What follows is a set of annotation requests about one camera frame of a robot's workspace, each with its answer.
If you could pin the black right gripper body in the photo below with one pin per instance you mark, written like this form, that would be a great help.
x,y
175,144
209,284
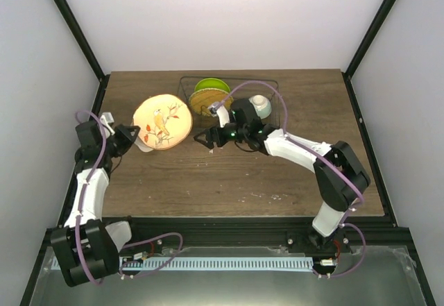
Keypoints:
x,y
221,140

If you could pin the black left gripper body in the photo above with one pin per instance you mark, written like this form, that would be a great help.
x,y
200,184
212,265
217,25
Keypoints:
x,y
120,147

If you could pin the cream brown-rimmed plate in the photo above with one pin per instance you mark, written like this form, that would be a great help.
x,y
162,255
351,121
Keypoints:
x,y
166,119

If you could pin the woven bamboo tray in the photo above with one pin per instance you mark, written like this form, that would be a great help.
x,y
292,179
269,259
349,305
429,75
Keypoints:
x,y
202,99

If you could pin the pale celadon ceramic bowl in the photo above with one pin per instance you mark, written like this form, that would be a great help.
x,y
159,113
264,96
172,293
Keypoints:
x,y
262,106

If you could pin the lime green plastic plate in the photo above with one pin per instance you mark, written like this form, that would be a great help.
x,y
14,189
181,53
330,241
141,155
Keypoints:
x,y
212,83

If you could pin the white bottom plate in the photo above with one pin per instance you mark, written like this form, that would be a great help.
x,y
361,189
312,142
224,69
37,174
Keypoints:
x,y
140,143

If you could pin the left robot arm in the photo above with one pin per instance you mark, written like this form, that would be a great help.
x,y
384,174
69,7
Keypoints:
x,y
87,249

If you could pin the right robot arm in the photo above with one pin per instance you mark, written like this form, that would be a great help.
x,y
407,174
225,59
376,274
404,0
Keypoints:
x,y
341,177

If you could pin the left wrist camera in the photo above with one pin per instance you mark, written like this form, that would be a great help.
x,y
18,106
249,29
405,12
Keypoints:
x,y
107,120

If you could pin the black wire dish rack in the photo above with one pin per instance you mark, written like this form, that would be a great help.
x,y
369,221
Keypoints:
x,y
241,89

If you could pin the black enclosure frame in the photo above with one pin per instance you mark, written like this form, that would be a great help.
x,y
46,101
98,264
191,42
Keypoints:
x,y
371,33

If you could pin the light blue slotted cable duct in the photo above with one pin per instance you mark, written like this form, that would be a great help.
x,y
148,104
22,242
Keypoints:
x,y
292,264

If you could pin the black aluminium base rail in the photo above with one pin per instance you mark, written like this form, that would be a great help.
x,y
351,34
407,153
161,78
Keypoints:
x,y
291,232

